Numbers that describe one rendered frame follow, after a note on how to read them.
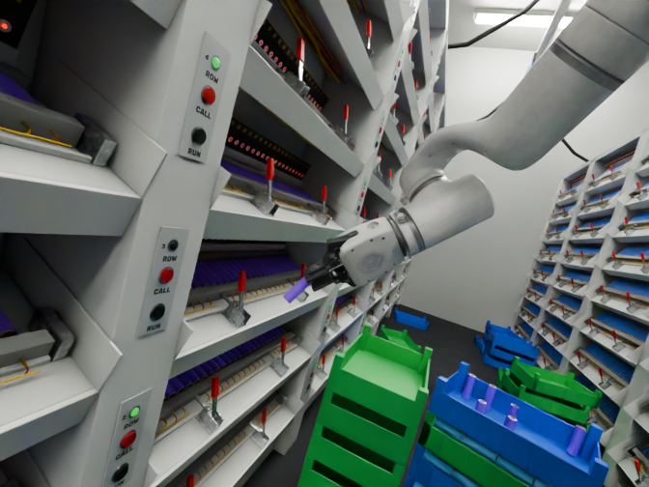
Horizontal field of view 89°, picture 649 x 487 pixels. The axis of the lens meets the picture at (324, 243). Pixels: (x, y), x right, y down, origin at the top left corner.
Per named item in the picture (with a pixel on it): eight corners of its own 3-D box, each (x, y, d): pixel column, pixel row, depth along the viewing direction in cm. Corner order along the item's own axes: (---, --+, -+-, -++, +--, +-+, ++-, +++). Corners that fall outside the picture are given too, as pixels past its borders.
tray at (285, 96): (355, 178, 96) (384, 137, 93) (229, 78, 39) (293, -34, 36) (305, 142, 102) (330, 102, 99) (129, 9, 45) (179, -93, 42)
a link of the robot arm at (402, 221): (416, 222, 51) (399, 231, 51) (428, 259, 57) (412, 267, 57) (395, 197, 58) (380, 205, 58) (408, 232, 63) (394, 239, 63)
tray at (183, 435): (303, 366, 101) (329, 332, 99) (125, 521, 44) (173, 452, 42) (258, 322, 107) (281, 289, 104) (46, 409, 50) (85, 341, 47)
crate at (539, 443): (590, 461, 71) (603, 427, 71) (593, 511, 56) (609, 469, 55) (454, 387, 90) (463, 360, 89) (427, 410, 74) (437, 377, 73)
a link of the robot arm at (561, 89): (504, 3, 41) (383, 181, 63) (603, 73, 33) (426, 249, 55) (542, 21, 45) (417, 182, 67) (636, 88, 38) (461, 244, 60)
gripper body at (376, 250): (402, 225, 51) (338, 257, 52) (417, 267, 58) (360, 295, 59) (384, 202, 57) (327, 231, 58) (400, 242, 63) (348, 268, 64)
